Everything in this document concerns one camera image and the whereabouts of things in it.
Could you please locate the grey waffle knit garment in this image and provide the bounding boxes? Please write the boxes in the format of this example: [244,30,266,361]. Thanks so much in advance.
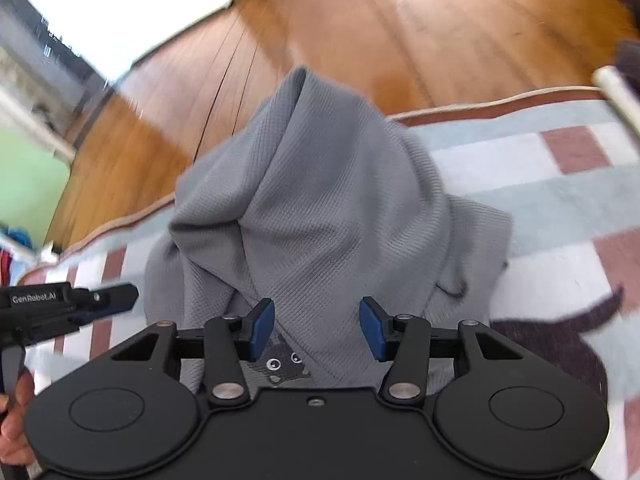
[143,67,512,388]

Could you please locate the person's left hand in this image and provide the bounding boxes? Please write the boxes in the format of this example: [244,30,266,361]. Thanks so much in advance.
[0,368,35,466]

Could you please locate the checkered cat pattern rug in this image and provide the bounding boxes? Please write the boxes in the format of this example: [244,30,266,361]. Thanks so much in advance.
[19,86,640,480]

